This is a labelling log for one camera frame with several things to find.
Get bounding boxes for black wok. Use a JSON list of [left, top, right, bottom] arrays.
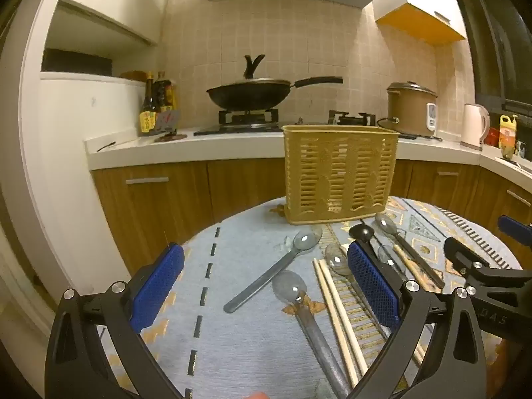
[[206, 77, 344, 111]]

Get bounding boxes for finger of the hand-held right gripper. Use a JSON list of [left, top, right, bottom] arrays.
[[443, 237, 492, 277], [498, 215, 532, 239]]

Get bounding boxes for brown rice cooker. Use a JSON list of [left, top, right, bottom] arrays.
[[386, 82, 439, 138]]

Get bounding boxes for clear spoon with dark handle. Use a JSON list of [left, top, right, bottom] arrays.
[[375, 213, 445, 290]]

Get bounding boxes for blue patterned tablecloth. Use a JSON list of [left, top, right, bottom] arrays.
[[100, 195, 524, 399]]

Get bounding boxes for yellow plastic bottle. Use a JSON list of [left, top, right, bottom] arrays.
[[499, 114, 519, 159]]

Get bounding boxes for wooden base cabinets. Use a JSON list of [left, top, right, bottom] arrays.
[[90, 156, 532, 277]]

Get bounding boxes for dark sauce bottle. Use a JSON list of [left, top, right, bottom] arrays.
[[154, 78, 176, 114]]

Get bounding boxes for wooden chopstick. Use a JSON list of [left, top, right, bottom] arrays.
[[393, 244, 435, 285], [313, 259, 360, 388], [319, 259, 370, 378]]

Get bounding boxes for soy sauce bottle yellow label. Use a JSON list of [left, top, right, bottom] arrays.
[[139, 72, 161, 136]]

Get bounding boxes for clear plastic spoon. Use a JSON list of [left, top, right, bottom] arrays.
[[377, 244, 406, 277], [324, 242, 356, 277]]

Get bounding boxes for black spoon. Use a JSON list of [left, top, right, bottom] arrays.
[[349, 223, 406, 277]]

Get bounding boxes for wok lid with black handle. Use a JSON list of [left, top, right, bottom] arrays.
[[212, 54, 292, 89]]

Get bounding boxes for white kitchen countertop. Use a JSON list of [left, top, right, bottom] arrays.
[[84, 125, 532, 194]]

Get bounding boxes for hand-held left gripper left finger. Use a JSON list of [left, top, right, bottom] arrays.
[[44, 243, 186, 399]]

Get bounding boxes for white open wall shelf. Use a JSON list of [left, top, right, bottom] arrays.
[[41, 0, 162, 81]]

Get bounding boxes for dark window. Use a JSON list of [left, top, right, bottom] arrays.
[[453, 0, 532, 115]]

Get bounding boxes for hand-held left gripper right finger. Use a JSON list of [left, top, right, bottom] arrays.
[[347, 241, 489, 399]]

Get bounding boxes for white electric kettle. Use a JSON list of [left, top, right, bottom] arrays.
[[460, 103, 491, 151]]

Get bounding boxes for black gas stove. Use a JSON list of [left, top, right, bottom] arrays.
[[193, 108, 416, 139]]

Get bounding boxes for yellow plastic utensil basket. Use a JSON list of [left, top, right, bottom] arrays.
[[282, 125, 400, 226]]

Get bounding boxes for white wall cabinet yellow underside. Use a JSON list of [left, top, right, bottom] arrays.
[[372, 0, 468, 47]]

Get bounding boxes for red patterned packet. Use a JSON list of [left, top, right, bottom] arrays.
[[156, 110, 182, 133]]

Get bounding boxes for clear spoon with grey handle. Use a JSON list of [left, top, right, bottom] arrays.
[[272, 269, 352, 399], [223, 228, 323, 313]]

